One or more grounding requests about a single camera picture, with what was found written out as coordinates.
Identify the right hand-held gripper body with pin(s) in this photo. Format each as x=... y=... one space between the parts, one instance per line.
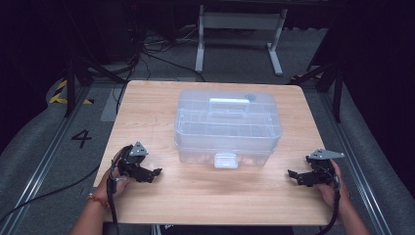
x=321 y=169

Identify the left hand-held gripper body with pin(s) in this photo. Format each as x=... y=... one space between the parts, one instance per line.
x=130 y=162

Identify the clear plastic storage box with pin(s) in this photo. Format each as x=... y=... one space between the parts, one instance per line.
x=228 y=130

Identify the person's right hand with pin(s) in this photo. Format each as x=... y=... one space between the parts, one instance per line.
x=331 y=194

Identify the person's left hand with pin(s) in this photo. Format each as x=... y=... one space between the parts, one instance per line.
x=112 y=186

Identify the black tripod stand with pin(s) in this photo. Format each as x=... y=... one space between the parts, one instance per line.
x=337 y=94
x=70 y=84

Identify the person's dark clothing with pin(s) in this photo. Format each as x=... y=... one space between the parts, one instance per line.
x=228 y=230

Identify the yellow black floor tape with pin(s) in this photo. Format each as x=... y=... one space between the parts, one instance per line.
x=57 y=98

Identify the grey metal stand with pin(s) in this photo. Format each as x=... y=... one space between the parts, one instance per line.
x=241 y=21

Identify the metal floor rail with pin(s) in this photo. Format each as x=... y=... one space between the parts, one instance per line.
x=355 y=163
x=39 y=169

